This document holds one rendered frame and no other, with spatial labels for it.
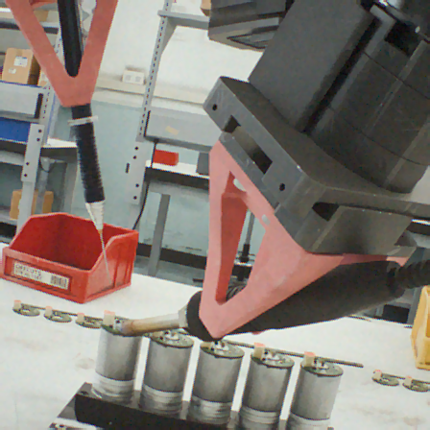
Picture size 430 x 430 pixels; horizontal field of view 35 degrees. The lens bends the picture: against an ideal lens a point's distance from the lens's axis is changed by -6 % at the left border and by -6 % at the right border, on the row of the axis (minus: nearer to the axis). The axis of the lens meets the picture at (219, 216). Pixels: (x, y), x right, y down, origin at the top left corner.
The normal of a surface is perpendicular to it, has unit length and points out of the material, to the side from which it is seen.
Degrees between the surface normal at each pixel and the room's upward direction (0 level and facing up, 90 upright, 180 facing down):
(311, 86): 90
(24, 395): 0
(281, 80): 90
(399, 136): 114
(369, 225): 119
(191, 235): 90
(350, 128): 102
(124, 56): 90
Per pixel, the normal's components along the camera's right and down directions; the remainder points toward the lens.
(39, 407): 0.19, -0.97
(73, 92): 0.25, 0.33
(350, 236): 0.47, 0.65
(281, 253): -0.86, 0.21
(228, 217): 0.61, 0.33
